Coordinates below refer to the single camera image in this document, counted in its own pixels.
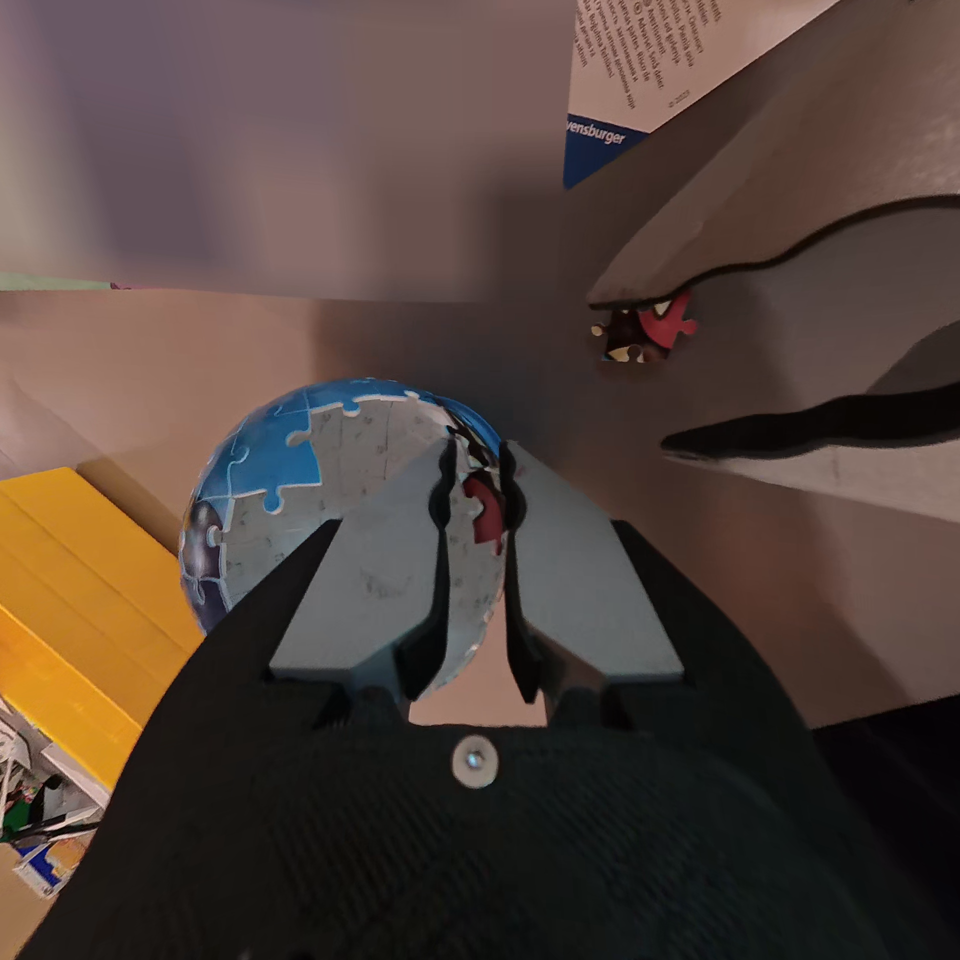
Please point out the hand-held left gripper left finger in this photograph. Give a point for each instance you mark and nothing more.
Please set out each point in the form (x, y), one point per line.
(352, 592)

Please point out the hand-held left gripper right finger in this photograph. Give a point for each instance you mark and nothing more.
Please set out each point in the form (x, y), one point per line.
(592, 600)

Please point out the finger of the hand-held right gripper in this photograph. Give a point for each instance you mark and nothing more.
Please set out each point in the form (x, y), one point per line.
(825, 150)
(885, 472)

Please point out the blue puzzle ball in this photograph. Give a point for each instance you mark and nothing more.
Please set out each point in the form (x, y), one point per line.
(337, 480)

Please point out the white puzzle piece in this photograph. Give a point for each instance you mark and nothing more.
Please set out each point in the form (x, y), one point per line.
(652, 326)

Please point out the white instruction leaflet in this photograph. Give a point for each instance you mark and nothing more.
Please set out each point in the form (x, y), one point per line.
(637, 60)

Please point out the yellow plastic bin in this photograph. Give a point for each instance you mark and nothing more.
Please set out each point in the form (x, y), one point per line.
(75, 600)

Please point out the person's dark clothed torso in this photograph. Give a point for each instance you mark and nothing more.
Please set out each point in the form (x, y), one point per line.
(900, 787)

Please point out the blue yellow small box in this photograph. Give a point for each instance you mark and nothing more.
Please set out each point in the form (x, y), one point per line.
(49, 866)

